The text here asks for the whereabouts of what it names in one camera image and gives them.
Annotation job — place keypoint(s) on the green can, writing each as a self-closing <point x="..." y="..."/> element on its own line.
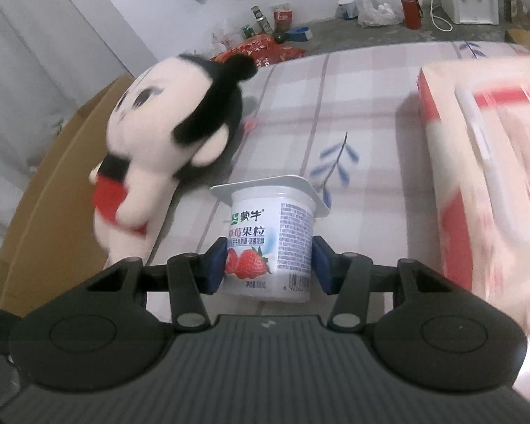
<point x="248" y="32"/>

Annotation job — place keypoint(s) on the brown cardboard box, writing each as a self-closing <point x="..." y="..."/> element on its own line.
<point x="48" y="212"/>

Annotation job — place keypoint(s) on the white plush doll red dress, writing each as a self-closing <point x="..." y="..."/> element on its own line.
<point x="159" y="141"/>

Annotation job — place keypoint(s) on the white strawberry yogurt cup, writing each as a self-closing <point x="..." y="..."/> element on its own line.
<point x="269" y="229"/>

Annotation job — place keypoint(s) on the red thermos bottle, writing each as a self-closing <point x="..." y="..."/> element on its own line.
<point x="410" y="11"/>

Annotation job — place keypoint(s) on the white curtain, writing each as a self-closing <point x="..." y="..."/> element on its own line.
<point x="35" y="75"/>

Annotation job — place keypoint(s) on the red snack bag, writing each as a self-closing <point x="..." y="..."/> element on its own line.
<point x="258" y="51"/>

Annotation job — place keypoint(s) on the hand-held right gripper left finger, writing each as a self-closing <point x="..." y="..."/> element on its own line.
<point x="215" y="267"/>

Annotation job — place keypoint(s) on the white small container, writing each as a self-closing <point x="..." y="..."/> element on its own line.
<point x="346" y="9"/>

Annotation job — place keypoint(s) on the plaid bed sheet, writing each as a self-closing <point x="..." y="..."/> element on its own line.
<point x="335" y="110"/>

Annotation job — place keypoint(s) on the pink red carton box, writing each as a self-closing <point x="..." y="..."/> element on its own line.
<point x="490" y="176"/>

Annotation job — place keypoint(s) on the red white paper carton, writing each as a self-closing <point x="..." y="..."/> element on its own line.
<point x="282" y="17"/>

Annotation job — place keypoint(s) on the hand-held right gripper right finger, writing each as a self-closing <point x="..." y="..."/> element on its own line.
<point x="323" y="267"/>

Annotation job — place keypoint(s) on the clear plastic bag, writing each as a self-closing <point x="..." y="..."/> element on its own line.
<point x="377" y="6"/>

